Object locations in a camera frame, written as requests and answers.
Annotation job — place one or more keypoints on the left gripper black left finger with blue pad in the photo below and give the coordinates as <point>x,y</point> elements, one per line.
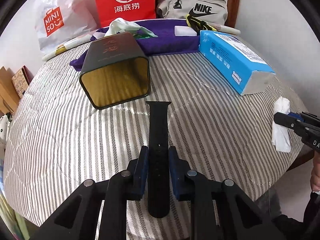
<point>98,210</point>

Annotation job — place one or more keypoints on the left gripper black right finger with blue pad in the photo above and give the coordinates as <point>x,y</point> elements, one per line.
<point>219,210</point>

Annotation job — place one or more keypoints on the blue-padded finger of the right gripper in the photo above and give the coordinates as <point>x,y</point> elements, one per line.
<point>305,117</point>

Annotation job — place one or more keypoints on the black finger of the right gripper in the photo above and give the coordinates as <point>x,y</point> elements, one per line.
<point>291,120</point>

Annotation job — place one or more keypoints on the white tissue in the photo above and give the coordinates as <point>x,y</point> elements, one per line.
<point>280,136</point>

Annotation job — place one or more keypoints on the white foam sponge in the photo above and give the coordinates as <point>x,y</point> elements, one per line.
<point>184,31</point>

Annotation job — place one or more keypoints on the green sachet packet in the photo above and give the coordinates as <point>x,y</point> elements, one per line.
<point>138,36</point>

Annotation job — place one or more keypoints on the white glove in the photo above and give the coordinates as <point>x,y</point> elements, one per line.
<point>119,25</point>

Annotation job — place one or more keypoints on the person's right hand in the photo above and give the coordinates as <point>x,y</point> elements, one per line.
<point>315,174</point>

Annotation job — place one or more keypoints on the blue tissue pack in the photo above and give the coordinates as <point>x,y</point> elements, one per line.
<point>244,69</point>

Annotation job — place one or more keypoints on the striped mattress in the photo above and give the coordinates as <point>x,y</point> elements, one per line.
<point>57,139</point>

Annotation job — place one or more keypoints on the rolled patterned paper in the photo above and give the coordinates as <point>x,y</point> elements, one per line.
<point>100,33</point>

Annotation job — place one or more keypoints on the white spotted plush toy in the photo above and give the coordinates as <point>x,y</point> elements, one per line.
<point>5,123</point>

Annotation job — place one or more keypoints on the purple towel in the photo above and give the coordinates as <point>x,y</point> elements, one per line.
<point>170,37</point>

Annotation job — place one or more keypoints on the wooden headboard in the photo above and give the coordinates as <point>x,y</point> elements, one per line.
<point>9,96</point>

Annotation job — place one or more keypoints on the brown patterned notebook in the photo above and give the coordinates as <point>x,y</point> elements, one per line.
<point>21,80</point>

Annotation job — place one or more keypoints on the dark green tea tin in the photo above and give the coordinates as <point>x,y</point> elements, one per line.
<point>115,71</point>

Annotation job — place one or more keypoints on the beige Nike waist bag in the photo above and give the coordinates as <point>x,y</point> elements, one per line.
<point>212,11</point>

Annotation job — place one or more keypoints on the red Haidilao paper bag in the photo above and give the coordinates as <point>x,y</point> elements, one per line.
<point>125,2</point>

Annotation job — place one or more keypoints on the white Miniso plastic bag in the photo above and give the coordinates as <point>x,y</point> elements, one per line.
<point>58,21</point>

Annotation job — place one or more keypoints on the brown wooden door frame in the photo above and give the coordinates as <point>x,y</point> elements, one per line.
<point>232,8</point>

